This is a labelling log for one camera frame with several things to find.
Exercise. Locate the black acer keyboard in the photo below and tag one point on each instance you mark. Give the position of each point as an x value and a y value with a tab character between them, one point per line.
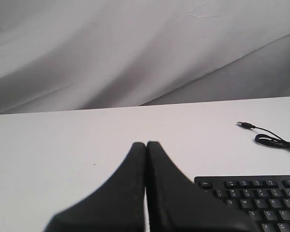
265	198

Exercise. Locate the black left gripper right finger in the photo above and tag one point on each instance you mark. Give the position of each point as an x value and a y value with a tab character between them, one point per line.
175	204

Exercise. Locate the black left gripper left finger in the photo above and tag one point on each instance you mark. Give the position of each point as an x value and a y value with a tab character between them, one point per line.
116	206

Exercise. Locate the grey backdrop cloth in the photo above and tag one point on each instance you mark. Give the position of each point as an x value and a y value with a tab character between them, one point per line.
58	55

